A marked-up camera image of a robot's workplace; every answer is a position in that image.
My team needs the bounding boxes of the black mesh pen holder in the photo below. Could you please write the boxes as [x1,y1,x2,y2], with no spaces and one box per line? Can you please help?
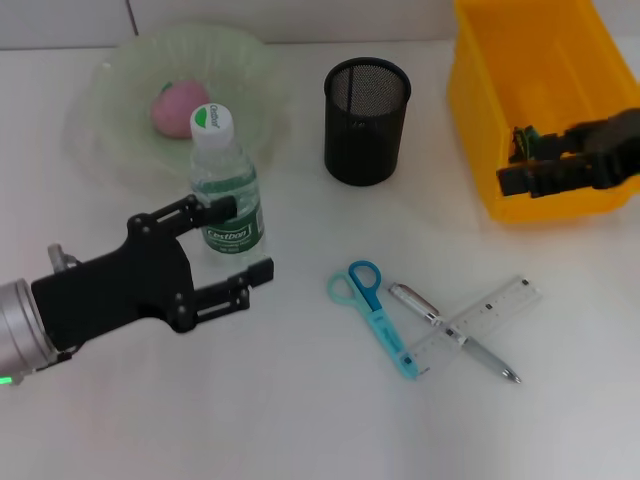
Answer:
[323,57,414,187]

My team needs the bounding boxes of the teal blue scissors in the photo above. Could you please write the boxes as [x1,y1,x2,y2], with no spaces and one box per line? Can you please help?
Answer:
[327,259,419,381]

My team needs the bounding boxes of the pink toy peach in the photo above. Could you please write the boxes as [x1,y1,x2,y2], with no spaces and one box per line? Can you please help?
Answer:
[151,79,211,140]

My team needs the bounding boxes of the pale green fruit plate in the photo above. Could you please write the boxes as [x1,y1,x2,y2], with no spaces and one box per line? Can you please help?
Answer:
[62,22,296,189]

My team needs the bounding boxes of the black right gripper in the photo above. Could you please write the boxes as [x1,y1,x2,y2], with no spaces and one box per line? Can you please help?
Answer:
[497,108,640,199]

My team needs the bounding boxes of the green plastic wrapper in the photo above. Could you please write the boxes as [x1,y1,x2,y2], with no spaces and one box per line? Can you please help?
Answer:
[509,125,544,164]

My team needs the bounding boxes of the yellow plastic bin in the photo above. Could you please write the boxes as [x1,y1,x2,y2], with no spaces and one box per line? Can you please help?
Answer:
[447,0,640,224]

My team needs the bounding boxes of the clear green-label water bottle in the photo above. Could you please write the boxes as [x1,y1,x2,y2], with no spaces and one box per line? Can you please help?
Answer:
[188,102,266,259]

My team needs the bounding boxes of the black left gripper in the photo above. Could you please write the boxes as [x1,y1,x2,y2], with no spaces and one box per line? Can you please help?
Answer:
[30,194,275,351]

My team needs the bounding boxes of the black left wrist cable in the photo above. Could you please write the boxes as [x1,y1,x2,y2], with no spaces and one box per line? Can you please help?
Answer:
[29,344,81,375]

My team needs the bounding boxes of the clear silver pen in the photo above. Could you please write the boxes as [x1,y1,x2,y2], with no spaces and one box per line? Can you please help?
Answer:
[388,282,524,385]

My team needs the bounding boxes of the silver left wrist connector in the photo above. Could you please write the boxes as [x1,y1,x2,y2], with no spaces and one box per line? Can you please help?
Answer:
[47,243,82,272]

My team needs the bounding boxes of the transparent plastic ruler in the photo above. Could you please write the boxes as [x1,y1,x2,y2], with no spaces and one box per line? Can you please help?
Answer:
[402,275,545,384]

